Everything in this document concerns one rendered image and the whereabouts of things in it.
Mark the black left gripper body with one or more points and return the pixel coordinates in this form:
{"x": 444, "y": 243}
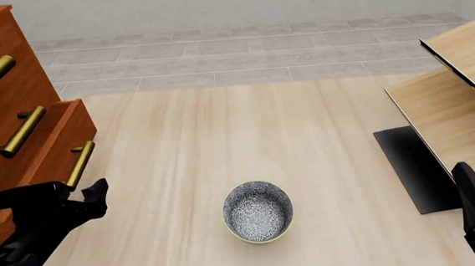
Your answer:
{"x": 51, "y": 224}

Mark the patterned grey bowl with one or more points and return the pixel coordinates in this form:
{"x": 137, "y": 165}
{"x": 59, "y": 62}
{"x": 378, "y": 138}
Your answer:
{"x": 258, "y": 215}

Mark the pale wooden board, black edge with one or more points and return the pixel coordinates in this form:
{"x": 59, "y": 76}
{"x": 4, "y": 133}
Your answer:
{"x": 472, "y": 44}

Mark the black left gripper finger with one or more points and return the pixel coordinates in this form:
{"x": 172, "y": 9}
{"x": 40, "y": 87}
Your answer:
{"x": 97, "y": 197}
{"x": 32, "y": 194}

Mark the pale wooden board, white edge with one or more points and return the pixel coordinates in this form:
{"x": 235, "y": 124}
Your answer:
{"x": 450, "y": 115}

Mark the protruding wooden drawer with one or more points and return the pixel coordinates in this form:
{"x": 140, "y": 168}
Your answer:
{"x": 83, "y": 131}

